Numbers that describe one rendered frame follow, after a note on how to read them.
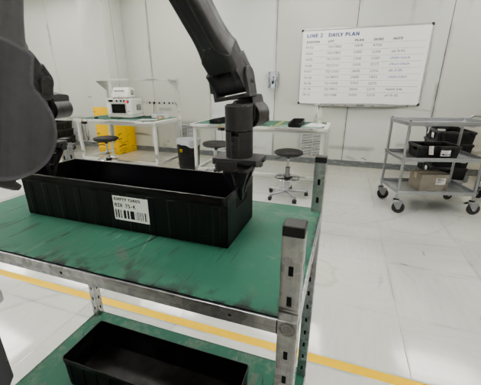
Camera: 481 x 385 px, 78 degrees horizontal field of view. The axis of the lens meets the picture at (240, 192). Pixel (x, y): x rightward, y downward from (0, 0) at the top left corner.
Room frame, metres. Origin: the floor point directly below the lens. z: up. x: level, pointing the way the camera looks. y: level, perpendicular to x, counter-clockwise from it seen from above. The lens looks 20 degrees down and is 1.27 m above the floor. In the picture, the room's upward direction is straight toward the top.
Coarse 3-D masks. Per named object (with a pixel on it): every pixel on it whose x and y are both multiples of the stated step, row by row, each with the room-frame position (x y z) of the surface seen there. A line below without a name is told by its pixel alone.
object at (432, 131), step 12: (432, 132) 3.95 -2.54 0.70; (444, 132) 3.68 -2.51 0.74; (456, 132) 3.65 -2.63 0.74; (468, 132) 3.61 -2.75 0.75; (468, 144) 3.62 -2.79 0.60; (420, 168) 4.22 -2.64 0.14; (432, 168) 3.71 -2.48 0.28; (444, 168) 3.67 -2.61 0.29; (456, 168) 3.63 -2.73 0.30; (456, 180) 3.61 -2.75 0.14
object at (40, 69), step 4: (36, 60) 0.77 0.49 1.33; (36, 64) 0.77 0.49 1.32; (40, 64) 0.79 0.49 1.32; (36, 68) 0.77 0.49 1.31; (40, 68) 0.79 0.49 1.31; (44, 68) 0.80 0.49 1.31; (36, 72) 0.77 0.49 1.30; (40, 72) 0.78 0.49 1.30; (44, 72) 0.80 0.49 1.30; (48, 72) 0.81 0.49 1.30; (36, 76) 0.77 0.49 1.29; (40, 76) 0.78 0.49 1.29; (36, 80) 0.77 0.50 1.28; (52, 80) 0.82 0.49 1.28; (36, 84) 0.77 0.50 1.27; (36, 88) 0.77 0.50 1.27
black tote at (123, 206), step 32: (96, 160) 0.86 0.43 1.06; (32, 192) 0.72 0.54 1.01; (64, 192) 0.68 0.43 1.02; (96, 192) 0.65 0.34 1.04; (128, 192) 0.62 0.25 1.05; (160, 192) 0.59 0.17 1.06; (192, 192) 0.75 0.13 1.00; (224, 192) 0.72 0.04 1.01; (96, 224) 0.66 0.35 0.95; (128, 224) 0.62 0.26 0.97; (160, 224) 0.60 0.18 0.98; (192, 224) 0.57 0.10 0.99; (224, 224) 0.54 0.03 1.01
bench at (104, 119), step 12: (84, 120) 4.68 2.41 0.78; (96, 120) 4.61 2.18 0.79; (108, 120) 4.53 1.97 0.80; (120, 120) 4.50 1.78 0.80; (132, 120) 4.49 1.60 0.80; (168, 120) 4.60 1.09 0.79; (108, 132) 5.39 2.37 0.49; (156, 132) 4.33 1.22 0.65; (156, 144) 4.31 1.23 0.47; (84, 156) 4.77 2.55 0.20; (156, 156) 4.32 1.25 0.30
